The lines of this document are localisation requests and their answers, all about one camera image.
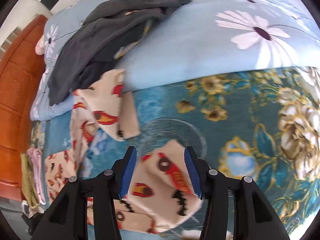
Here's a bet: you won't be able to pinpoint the light blue daisy quilt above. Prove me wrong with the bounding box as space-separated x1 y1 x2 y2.
30 0 320 122

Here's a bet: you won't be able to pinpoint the teal floral bed blanket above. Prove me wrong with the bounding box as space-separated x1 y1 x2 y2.
80 67 319 239

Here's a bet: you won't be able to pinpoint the pink floral pillow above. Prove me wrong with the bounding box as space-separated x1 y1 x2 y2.
35 35 46 55

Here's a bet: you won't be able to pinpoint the dark grey fleece jacket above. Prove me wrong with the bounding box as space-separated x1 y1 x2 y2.
48 0 192 106

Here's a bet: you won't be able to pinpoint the folded olive green sweater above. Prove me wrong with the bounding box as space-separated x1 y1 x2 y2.
20 152 40 209

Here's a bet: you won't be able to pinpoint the cream car print pants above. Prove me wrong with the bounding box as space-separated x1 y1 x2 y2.
44 69 202 234

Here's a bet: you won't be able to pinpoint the orange wooden headboard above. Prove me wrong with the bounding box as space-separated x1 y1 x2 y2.
0 15 47 202

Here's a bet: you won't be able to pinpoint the folded pink garment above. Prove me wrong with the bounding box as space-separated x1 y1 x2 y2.
27 147 46 205

